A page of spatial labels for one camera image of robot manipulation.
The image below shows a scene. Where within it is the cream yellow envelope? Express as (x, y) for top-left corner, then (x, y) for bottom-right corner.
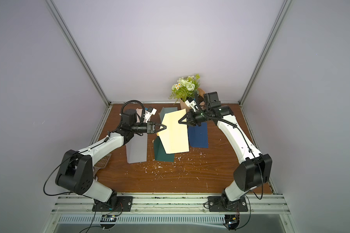
(158, 109), (189, 154)

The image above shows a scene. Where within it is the navy blue envelope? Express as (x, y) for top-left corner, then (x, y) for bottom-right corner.
(188, 122), (209, 148)

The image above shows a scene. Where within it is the mint green envelope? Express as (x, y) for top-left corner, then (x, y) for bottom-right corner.
(159, 107), (178, 126)

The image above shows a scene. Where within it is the pink envelope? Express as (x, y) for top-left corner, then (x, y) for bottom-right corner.
(136, 108), (145, 123)

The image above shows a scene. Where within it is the grey envelope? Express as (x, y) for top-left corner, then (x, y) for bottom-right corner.
(126, 134), (148, 164)

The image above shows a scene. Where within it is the dark green envelope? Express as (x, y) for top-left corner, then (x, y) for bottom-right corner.
(154, 136), (174, 162)

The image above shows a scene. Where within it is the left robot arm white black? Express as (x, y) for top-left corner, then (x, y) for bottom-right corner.
(55, 109), (167, 210)

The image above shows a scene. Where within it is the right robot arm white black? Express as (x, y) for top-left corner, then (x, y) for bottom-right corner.
(179, 92), (272, 210)

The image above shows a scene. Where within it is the artificial green flower plant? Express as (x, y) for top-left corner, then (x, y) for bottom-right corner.
(169, 74), (200, 102)

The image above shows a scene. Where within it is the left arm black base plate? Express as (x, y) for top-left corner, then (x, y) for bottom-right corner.
(92, 196), (133, 212)

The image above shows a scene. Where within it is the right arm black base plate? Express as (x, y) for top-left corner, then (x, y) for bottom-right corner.
(204, 196), (249, 212)

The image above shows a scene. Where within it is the aluminium rail frame front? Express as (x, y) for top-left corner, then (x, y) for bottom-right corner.
(51, 192), (291, 215)

